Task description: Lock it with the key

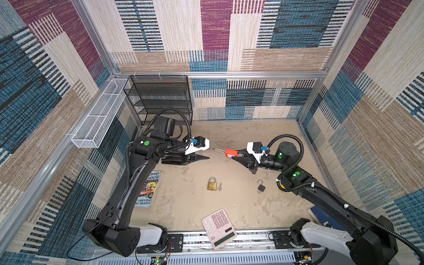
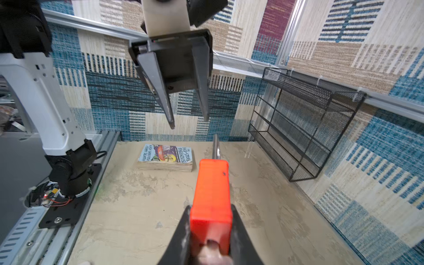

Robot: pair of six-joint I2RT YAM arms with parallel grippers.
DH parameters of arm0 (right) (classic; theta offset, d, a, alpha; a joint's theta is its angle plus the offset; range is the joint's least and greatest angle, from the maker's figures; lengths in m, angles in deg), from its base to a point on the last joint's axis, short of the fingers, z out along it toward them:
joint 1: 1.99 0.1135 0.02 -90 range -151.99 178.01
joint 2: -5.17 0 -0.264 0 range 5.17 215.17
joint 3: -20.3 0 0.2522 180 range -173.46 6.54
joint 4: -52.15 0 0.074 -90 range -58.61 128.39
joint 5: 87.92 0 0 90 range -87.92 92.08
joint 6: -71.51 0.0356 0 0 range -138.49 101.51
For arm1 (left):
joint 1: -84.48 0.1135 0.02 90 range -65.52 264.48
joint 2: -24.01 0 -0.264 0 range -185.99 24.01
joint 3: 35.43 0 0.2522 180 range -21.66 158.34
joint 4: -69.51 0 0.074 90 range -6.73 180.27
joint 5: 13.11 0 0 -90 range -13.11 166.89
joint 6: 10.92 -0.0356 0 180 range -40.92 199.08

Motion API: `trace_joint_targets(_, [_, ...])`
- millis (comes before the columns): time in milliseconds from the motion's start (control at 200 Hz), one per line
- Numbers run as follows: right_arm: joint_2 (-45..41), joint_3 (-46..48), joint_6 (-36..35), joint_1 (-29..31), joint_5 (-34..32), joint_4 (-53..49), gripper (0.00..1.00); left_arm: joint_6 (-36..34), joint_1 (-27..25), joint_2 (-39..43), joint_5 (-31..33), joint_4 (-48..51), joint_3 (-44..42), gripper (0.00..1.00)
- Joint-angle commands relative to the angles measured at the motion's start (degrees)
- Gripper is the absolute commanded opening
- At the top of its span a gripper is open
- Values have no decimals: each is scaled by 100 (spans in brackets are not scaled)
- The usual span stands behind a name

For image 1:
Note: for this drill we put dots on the pink calculator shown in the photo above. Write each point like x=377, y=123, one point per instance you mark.
x=219, y=229

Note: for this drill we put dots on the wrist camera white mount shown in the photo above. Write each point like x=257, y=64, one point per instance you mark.
x=257, y=150
x=198, y=143

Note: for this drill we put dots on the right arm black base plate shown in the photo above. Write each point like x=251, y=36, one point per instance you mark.
x=282, y=240

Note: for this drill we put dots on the dark blue hardcover book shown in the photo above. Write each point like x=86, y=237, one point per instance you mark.
x=325, y=219

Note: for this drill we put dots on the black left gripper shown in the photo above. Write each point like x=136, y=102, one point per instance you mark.
x=189, y=159

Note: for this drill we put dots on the small black padlock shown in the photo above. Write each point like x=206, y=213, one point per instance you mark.
x=261, y=187

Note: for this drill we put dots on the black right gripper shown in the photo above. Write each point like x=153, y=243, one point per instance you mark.
x=247, y=162

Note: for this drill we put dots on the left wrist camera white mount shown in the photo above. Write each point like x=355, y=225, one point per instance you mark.
x=198, y=143

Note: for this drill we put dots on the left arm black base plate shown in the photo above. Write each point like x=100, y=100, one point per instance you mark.
x=171, y=243

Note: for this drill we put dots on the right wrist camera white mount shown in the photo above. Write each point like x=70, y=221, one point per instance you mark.
x=257, y=150

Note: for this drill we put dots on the treehouse paperback book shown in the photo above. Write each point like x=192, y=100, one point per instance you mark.
x=146, y=196

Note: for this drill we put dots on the brass padlock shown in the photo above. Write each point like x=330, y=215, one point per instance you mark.
x=212, y=184

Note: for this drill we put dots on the black stapler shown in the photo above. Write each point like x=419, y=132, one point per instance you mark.
x=172, y=160

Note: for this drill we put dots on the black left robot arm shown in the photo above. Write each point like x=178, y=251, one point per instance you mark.
x=167, y=139

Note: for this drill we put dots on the white wire mesh basket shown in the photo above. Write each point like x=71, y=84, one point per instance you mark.
x=94, y=127

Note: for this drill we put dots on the red safety padlock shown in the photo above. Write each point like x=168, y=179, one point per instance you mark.
x=229, y=153

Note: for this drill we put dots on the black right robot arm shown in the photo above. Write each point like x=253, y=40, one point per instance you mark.
x=365, y=239

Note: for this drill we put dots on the black wire shelf rack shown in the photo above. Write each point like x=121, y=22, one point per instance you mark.
x=150, y=94

